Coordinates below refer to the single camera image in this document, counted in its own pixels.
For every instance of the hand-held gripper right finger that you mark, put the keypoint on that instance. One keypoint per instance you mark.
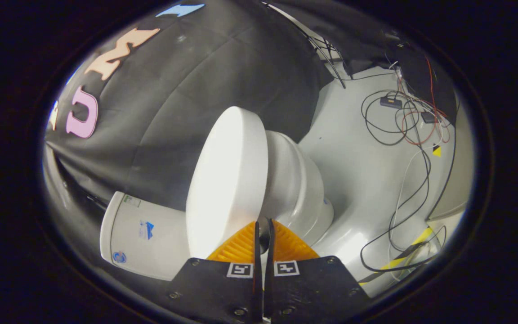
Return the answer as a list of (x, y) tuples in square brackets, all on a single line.
[(313, 288)]

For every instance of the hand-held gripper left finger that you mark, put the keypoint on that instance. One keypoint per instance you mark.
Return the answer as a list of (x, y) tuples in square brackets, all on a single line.
[(214, 288)]

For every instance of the white toilet lid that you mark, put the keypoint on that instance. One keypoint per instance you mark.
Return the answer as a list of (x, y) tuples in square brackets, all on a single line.
[(227, 180)]

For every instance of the white toilet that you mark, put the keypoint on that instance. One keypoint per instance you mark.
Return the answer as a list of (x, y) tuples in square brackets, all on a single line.
[(295, 189)]

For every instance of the yellow black floor tape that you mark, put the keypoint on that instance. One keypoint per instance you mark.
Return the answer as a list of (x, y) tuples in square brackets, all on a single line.
[(405, 256)]

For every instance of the black backdrop cloth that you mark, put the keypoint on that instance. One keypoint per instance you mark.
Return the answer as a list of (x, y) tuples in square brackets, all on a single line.
[(187, 90)]

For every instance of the black power adapter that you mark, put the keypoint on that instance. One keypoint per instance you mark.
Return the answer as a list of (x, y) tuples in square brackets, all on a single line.
[(428, 117), (390, 103)]

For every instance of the black tripod stand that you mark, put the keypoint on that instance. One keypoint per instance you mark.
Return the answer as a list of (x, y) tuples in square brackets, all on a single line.
[(331, 63)]

